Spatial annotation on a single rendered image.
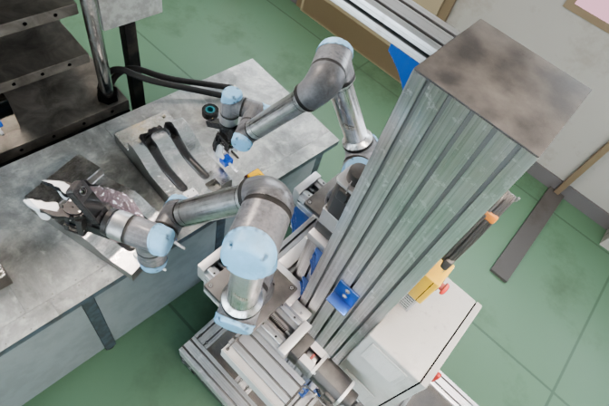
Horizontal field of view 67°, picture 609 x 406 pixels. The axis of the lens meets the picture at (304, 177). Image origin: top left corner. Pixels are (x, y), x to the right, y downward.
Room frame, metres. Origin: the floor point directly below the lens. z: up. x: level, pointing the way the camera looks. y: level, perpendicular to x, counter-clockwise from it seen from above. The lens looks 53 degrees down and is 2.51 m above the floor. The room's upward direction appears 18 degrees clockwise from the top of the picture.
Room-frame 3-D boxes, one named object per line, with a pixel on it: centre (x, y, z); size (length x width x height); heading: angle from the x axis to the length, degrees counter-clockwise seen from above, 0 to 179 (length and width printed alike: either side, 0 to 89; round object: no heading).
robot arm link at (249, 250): (0.48, 0.06, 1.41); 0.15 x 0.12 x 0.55; 178
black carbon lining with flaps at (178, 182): (1.11, 0.56, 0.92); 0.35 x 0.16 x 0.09; 57
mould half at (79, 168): (0.78, 0.69, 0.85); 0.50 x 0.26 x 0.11; 74
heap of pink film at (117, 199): (0.79, 0.69, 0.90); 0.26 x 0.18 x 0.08; 74
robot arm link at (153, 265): (0.51, 0.32, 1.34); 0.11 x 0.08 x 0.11; 178
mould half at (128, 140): (1.13, 0.57, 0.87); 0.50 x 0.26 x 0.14; 57
